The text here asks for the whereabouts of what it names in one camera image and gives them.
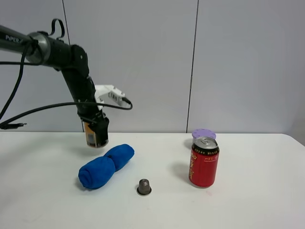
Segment orange gold drink can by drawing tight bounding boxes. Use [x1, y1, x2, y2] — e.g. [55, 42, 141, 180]
[83, 122, 109, 148]

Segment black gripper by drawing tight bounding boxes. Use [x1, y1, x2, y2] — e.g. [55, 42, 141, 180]
[76, 99, 109, 147]

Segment rolled blue towel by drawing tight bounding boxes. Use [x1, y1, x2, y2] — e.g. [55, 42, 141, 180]
[78, 144, 134, 189]

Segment red drink can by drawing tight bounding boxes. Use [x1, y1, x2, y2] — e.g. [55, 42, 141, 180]
[189, 136, 220, 188]

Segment grey coffee capsule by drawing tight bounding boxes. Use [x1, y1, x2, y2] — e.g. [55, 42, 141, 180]
[137, 179, 152, 196]

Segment black cable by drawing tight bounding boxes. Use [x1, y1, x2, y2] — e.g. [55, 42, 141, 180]
[0, 18, 133, 131]

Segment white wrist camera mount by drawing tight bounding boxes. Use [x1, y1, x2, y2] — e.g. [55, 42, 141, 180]
[94, 85, 128, 107]

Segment purple lidded white jar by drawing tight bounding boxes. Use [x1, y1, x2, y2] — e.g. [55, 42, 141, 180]
[192, 129, 216, 149]

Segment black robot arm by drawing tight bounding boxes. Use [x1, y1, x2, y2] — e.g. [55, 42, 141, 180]
[0, 26, 109, 148]

